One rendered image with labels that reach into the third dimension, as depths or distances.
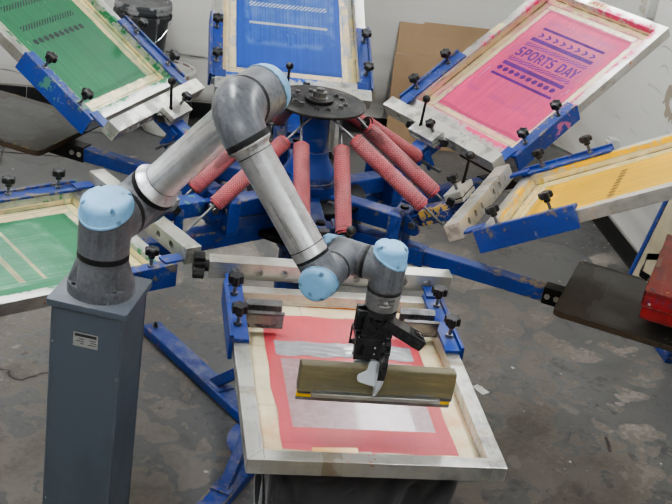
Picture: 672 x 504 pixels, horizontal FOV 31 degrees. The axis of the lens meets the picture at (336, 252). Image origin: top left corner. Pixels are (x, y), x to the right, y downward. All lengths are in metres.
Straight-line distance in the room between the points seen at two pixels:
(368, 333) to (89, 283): 0.62
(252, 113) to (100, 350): 0.67
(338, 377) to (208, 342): 2.30
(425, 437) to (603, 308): 0.99
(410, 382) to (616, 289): 1.21
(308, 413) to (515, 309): 2.88
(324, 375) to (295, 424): 0.18
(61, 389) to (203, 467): 1.48
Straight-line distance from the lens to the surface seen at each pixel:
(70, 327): 2.75
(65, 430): 2.90
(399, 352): 3.15
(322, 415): 2.86
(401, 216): 3.73
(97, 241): 2.66
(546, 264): 6.15
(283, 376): 2.98
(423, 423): 2.90
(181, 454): 4.30
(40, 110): 4.50
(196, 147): 2.63
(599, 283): 3.80
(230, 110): 2.44
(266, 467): 2.64
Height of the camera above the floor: 2.53
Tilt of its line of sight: 26 degrees down
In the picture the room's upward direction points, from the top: 9 degrees clockwise
